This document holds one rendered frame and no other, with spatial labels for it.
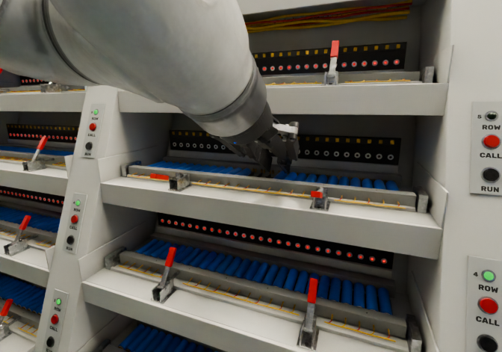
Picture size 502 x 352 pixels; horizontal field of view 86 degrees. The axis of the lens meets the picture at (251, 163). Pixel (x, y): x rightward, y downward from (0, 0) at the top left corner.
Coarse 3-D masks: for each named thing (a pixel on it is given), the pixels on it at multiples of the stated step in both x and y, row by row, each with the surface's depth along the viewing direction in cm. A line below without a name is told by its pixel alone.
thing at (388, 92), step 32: (256, 64) 66; (288, 64) 63; (320, 64) 61; (352, 64) 58; (384, 64) 56; (448, 64) 37; (128, 96) 58; (288, 96) 46; (320, 96) 44; (352, 96) 42; (384, 96) 40; (416, 96) 39
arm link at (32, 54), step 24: (0, 0) 19; (24, 0) 20; (0, 24) 20; (24, 24) 20; (0, 48) 21; (24, 48) 21; (48, 48) 21; (24, 72) 24; (48, 72) 23; (72, 72) 23
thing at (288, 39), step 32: (256, 32) 72; (288, 32) 69; (320, 32) 66; (352, 32) 63; (384, 32) 61; (416, 32) 58; (416, 64) 58; (192, 128) 74; (320, 128) 62; (352, 128) 60; (384, 128) 58; (224, 160) 70
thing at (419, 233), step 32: (128, 160) 63; (160, 160) 73; (320, 160) 58; (128, 192) 54; (160, 192) 51; (192, 192) 50; (224, 192) 50; (416, 192) 41; (448, 192) 34; (256, 224) 45; (288, 224) 43; (320, 224) 41; (352, 224) 39; (384, 224) 37; (416, 224) 36
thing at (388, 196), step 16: (192, 176) 54; (208, 176) 53; (224, 176) 52; (240, 176) 51; (272, 192) 47; (288, 192) 48; (304, 192) 46; (336, 192) 44; (352, 192) 44; (368, 192) 43; (384, 192) 42; (400, 192) 42; (400, 208) 40
